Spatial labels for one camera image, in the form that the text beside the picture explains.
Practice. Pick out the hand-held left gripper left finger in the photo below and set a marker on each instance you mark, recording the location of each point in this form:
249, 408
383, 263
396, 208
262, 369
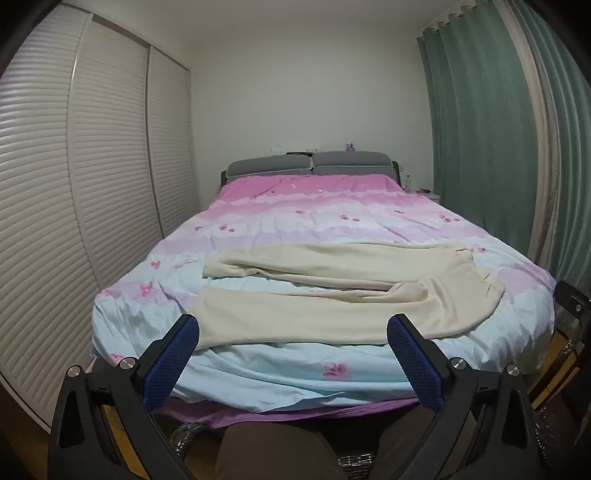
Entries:
178, 355

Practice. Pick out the grey bed headboard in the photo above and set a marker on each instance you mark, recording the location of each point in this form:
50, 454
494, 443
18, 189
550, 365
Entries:
396, 174

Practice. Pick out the person's right leg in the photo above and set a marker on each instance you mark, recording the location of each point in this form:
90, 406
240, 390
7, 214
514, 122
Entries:
406, 447

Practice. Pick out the white nightstand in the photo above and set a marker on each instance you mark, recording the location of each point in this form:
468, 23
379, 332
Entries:
427, 194

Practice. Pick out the green curtain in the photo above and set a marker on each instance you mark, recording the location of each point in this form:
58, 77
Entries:
570, 161
475, 129

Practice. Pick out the purple bed sheet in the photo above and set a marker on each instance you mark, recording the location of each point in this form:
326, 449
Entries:
221, 413

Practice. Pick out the grey headboard cushion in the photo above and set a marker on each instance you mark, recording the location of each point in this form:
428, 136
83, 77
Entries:
270, 167
351, 162

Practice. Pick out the beige curtain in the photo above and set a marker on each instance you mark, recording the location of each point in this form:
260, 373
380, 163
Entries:
535, 161

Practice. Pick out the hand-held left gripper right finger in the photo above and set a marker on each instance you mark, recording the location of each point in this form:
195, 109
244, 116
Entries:
413, 360

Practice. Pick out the cream pants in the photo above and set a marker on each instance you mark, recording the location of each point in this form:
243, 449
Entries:
323, 314

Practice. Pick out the floral pink blue duvet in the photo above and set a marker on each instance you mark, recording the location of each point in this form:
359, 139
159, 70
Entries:
300, 217

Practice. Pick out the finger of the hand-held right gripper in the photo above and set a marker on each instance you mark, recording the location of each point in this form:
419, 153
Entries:
575, 302

